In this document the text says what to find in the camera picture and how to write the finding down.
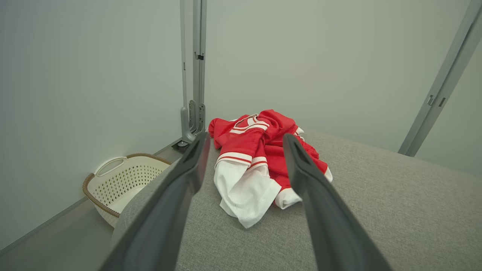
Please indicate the grey metal frame post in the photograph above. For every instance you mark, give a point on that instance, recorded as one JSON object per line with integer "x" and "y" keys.
{"x": 199, "y": 86}
{"x": 444, "y": 79}

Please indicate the red shorts with white trim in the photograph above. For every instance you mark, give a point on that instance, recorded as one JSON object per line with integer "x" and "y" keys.
{"x": 276, "y": 158}

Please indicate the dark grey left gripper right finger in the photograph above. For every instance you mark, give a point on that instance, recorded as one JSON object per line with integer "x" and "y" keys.
{"x": 331, "y": 233}

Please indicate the cream perforated laundry basket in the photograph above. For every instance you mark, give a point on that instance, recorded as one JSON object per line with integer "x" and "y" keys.
{"x": 120, "y": 184}

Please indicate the red Bulls 23 jersey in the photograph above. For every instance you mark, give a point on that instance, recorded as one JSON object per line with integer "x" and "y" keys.
{"x": 244, "y": 188}

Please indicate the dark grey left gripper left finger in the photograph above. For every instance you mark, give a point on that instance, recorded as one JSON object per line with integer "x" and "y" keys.
{"x": 162, "y": 226}

